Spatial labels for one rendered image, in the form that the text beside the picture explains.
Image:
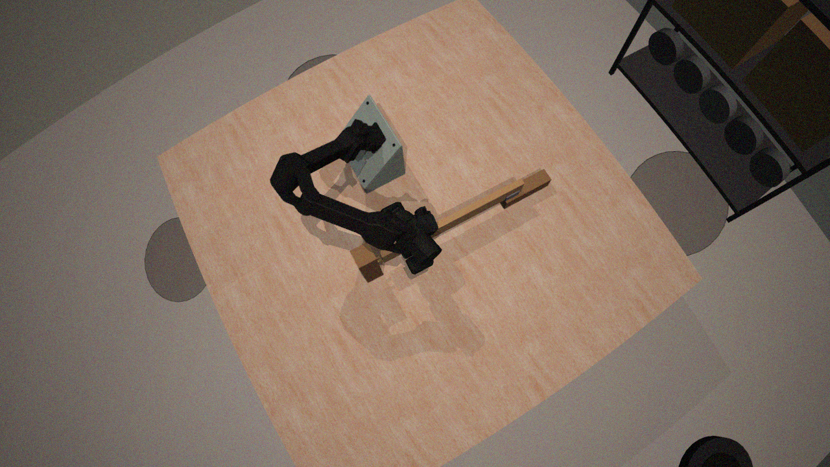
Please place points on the long wooden bed rail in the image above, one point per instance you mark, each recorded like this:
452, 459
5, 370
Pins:
467, 212

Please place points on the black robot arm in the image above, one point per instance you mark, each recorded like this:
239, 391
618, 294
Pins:
377, 228

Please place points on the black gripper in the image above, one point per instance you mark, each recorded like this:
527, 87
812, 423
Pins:
411, 261

